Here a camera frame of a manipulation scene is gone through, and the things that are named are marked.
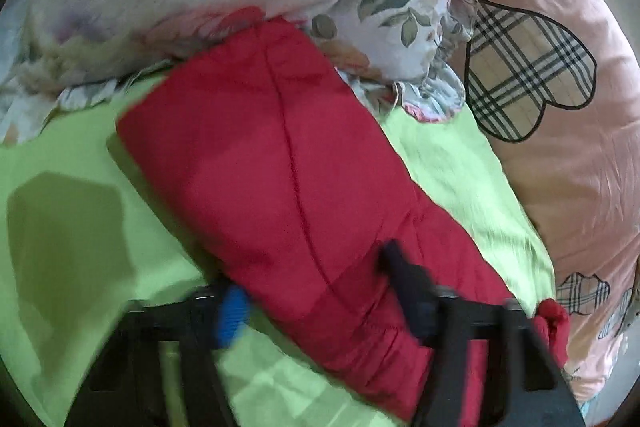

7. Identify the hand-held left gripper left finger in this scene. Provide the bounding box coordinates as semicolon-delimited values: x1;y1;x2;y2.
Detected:
65;284;251;427

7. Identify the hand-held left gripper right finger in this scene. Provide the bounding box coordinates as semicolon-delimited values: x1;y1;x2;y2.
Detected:
377;239;587;427

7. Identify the red padded jacket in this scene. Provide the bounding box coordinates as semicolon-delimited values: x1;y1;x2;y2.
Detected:
116;18;571;427

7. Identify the pink quilt with plaid hearts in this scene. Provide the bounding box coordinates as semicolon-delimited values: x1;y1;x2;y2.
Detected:
450;0;640;423

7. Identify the green bed sheet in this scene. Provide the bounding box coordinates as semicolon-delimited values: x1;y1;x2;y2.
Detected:
0;72;557;427

